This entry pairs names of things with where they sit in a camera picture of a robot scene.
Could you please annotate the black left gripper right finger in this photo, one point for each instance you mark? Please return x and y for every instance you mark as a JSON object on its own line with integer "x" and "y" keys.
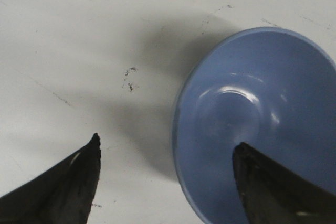
{"x": 271, "y": 193}

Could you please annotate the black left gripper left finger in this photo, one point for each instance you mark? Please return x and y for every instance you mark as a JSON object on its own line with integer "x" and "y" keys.
{"x": 62, "y": 194}

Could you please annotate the blue bowl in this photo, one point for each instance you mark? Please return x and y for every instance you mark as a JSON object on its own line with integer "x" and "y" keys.
{"x": 269, "y": 87}

